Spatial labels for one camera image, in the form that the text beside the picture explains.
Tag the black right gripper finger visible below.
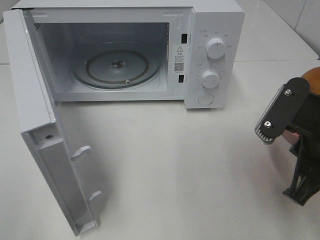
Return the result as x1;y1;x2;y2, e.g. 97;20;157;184
282;139;320;206

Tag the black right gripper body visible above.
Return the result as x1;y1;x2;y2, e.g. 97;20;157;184
290;91;320;162

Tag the round white door button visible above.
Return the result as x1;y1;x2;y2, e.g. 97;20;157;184
198;93;214;106

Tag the white timer knob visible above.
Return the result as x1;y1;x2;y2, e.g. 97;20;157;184
201;70;220;89

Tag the white microwave door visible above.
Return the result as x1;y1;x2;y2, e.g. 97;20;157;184
3;9;100;236

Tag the pink round plate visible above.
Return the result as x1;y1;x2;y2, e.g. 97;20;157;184
282;130;300;146

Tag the burger with lettuce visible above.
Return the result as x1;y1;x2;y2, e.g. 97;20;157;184
301;67;320;95

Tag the upper white power knob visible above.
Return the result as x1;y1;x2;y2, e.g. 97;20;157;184
205;36;227;60

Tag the white microwave oven body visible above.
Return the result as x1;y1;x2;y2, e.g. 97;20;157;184
3;0;245;109

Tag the white warning label sticker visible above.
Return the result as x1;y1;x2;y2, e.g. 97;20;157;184
172;44;187;73

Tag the glass microwave turntable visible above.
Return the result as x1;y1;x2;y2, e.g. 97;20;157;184
71;41;166;90

